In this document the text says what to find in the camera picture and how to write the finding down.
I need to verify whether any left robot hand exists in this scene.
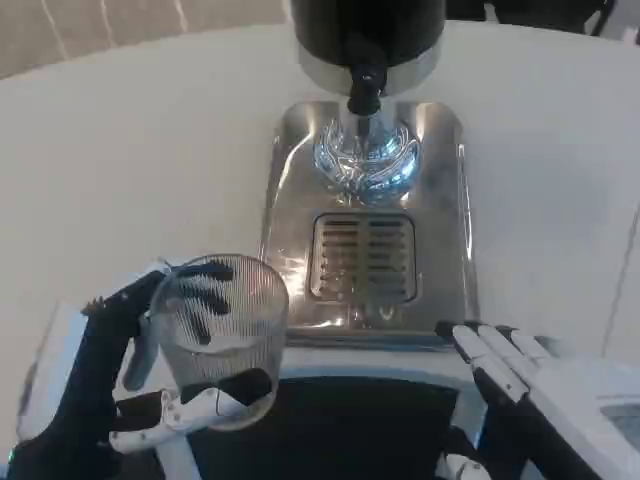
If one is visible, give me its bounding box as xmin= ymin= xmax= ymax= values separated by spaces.
xmin=0 ymin=258 xmax=276 ymax=480

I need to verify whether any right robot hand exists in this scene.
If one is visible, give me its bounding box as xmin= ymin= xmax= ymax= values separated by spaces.
xmin=434 ymin=321 xmax=640 ymax=480

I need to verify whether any clear ribbed glass cup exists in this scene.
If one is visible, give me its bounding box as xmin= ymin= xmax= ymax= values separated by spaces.
xmin=148 ymin=254 xmax=291 ymax=432

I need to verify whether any black white robot torso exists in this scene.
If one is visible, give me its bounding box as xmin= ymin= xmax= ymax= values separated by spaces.
xmin=187 ymin=347 xmax=489 ymax=480

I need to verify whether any steel drip tray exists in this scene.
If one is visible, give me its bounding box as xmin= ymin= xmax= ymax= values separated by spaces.
xmin=256 ymin=99 xmax=482 ymax=351

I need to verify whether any slotted steel tray grid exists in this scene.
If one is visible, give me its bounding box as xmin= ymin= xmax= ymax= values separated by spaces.
xmin=310 ymin=211 xmax=418 ymax=304

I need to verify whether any black dispenser tap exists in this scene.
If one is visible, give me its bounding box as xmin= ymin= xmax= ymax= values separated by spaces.
xmin=346 ymin=30 xmax=390 ymax=137

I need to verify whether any dark background furniture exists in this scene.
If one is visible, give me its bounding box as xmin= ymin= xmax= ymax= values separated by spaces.
xmin=490 ymin=0 xmax=640 ymax=40

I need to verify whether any black steel drink dispenser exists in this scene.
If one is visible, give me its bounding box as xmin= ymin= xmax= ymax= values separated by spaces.
xmin=289 ymin=0 xmax=444 ymax=99

